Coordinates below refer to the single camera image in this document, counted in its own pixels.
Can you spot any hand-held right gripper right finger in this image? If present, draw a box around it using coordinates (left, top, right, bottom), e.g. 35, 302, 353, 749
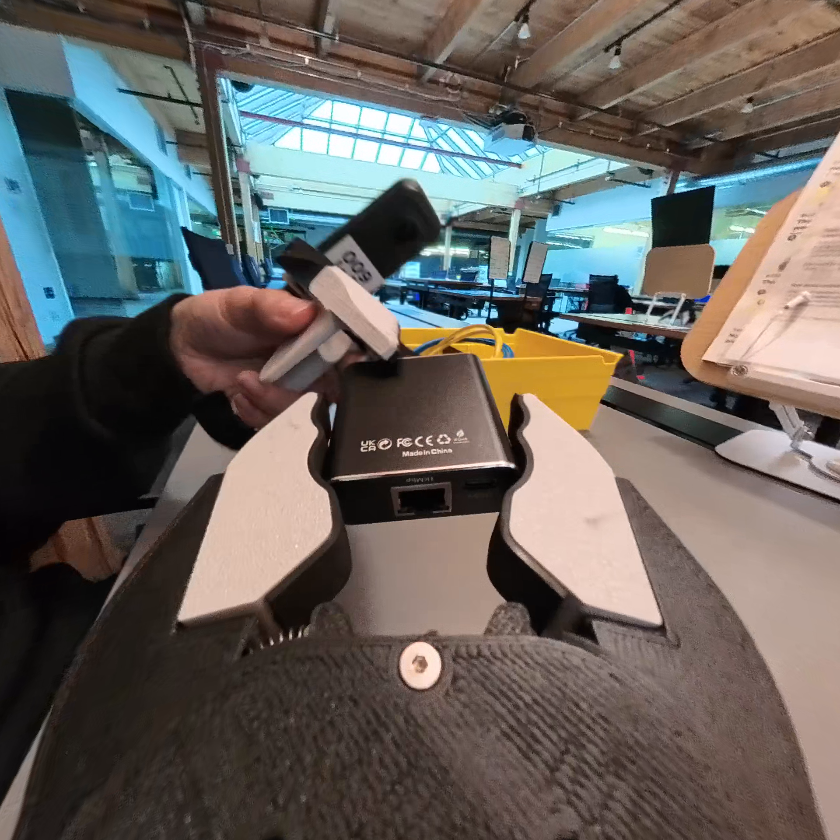
488, 392, 664, 635

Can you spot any black network adapter box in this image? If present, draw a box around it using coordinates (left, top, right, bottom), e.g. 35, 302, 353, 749
328, 354, 519, 526

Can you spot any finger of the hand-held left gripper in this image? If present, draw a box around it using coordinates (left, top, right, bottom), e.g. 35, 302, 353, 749
309, 265, 404, 382

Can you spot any black office chair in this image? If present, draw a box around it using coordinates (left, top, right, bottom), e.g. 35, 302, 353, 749
587, 274, 636, 317

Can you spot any person's left hand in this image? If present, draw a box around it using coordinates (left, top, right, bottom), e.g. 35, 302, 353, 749
172, 284, 339, 429

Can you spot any bare wooden board stand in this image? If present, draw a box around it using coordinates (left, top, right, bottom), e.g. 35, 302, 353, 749
642, 244, 715, 324

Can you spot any blue ethernet cable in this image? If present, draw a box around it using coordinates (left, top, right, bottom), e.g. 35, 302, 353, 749
421, 328, 519, 359

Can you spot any yellow plastic bin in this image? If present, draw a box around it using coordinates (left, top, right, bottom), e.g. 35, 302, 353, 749
399, 325, 625, 430

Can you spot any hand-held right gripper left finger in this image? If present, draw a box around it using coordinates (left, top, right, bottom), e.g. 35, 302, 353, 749
176, 392, 353, 631

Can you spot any yellow ethernet cable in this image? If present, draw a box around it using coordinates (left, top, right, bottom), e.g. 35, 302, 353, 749
446, 324, 508, 359

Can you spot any person's left forearm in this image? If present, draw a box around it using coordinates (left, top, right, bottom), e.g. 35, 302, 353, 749
0, 292, 200, 571

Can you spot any black panel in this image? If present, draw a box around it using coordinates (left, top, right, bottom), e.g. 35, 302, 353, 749
651, 186, 715, 249

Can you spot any instruction sheet on wooden stand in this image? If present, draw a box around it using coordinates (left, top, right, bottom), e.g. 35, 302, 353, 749
679, 136, 840, 502

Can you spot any grey desk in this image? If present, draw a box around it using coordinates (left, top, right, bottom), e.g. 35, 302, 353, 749
0, 385, 840, 840

